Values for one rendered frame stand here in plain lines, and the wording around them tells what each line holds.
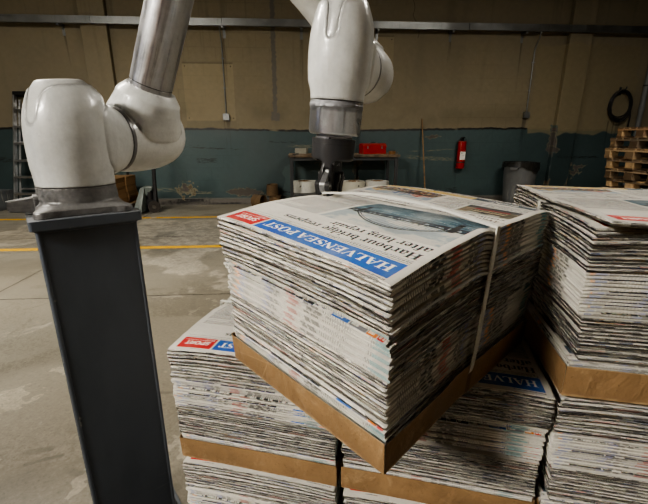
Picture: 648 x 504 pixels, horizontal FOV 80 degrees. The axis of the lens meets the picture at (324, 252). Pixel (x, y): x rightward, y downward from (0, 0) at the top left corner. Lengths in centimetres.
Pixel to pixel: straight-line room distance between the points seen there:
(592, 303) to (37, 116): 98
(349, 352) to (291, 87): 687
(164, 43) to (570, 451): 108
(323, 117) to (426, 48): 697
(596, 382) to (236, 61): 703
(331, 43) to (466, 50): 721
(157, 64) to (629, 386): 106
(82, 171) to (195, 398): 52
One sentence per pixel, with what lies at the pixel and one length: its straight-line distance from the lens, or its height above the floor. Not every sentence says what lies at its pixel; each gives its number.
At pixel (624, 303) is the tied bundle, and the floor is 97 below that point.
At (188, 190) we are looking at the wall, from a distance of 745.
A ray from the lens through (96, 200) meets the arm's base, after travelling 97.
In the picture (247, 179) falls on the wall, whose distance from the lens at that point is 722.
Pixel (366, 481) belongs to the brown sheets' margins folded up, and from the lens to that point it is 73.
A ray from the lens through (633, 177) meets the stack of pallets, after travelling 706.
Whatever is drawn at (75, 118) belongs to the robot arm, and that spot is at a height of 119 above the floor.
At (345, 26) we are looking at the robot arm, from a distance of 67.
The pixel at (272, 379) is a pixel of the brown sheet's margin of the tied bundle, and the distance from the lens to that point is 55.
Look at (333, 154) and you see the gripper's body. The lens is 67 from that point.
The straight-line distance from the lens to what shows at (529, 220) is 58.
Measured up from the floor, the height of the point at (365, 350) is 96.
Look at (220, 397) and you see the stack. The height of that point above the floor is 74.
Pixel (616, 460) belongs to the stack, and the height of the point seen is 74.
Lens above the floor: 116
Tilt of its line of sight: 16 degrees down
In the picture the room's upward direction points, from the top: straight up
